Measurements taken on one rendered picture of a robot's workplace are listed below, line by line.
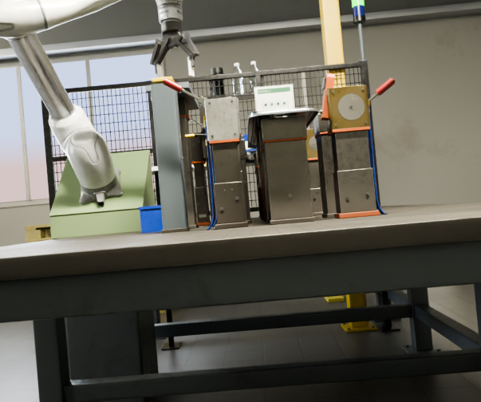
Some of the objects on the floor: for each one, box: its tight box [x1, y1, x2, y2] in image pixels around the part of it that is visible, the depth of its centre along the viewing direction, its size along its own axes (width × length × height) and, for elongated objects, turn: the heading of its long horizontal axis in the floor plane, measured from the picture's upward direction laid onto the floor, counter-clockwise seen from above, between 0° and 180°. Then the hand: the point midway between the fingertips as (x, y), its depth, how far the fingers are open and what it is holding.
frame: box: [0, 238, 481, 402], centre depth 219 cm, size 256×161×66 cm
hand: (175, 76), depth 201 cm, fingers open, 13 cm apart
